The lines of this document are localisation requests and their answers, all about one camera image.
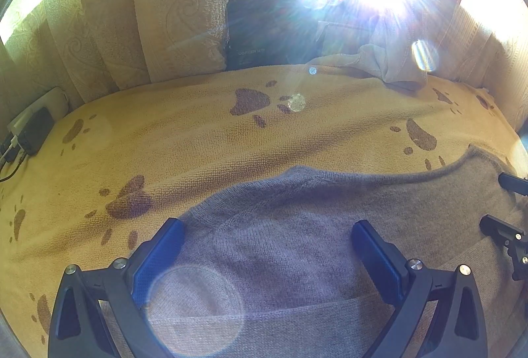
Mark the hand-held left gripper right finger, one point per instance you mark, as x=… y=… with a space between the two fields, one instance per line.
x=377 y=263

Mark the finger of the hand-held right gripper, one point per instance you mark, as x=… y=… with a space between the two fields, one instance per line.
x=515 y=182
x=505 y=232

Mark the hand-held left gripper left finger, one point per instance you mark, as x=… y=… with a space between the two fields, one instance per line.
x=159 y=259

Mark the grey knit sweater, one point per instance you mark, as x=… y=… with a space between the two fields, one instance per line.
x=288 y=217

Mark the yellow paw print blanket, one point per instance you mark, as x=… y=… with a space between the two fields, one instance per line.
x=185 y=135

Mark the black power adapter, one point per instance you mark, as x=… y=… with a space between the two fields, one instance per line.
x=37 y=131

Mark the white power strip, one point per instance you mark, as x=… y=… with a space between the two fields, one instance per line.
x=24 y=118

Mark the white cloth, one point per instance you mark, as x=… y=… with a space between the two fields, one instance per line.
x=350 y=61

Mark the upright black box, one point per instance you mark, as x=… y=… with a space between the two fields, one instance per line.
x=264 y=50

